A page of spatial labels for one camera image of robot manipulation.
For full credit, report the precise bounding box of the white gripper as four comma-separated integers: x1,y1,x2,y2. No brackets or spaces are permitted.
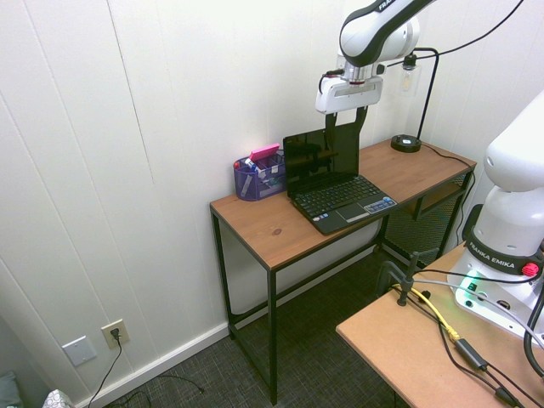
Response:
314,72,385,144

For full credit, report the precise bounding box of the black netbook laptop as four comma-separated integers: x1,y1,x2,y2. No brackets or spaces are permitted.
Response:
282,122,399,236

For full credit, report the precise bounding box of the black desk lamp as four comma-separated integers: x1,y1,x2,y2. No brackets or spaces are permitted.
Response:
390,47,439,154

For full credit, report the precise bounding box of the pink sticky note pad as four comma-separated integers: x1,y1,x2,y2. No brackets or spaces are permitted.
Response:
249,144,281,162

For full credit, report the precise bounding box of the purple mesh desk organizer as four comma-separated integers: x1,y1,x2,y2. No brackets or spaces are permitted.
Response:
232,149,287,202

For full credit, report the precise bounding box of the black table clamp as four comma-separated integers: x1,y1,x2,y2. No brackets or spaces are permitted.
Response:
377,250,431,308

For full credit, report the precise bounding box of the black inline adapter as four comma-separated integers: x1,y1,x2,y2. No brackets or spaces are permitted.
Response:
453,337,489,371

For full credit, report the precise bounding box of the patterned white box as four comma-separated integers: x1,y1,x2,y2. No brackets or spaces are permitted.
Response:
43,388,78,408

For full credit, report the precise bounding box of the teal cushion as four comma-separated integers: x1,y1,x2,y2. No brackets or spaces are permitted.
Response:
0,371,23,408

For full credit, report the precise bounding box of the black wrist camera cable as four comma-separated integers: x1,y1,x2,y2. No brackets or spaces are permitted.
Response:
319,68,343,93

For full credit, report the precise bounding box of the black lamp cord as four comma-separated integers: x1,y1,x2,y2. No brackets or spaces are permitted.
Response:
419,142,477,239

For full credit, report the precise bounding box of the wooden desk with black frame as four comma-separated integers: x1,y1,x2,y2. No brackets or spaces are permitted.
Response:
209,138,478,406

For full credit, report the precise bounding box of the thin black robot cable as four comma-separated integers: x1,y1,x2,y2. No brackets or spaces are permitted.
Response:
414,0,526,59

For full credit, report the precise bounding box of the yellow ethernet cable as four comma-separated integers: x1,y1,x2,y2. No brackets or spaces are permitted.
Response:
390,284,463,342

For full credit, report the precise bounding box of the gray cable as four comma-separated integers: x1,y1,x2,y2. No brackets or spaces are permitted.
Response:
410,275,544,337

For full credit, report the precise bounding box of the thick black cable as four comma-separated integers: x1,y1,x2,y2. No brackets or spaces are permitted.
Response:
521,292,544,377

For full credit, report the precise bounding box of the thin black table cable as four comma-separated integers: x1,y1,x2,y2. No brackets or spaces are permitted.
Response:
436,316,528,408

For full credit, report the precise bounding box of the beige wall outlet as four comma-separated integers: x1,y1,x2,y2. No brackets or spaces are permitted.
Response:
100,319,130,350

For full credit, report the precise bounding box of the black power cord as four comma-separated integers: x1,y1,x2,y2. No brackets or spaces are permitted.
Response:
84,329,205,408

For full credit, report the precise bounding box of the white blank wall plate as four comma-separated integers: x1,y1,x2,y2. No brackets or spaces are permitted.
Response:
61,336,99,368

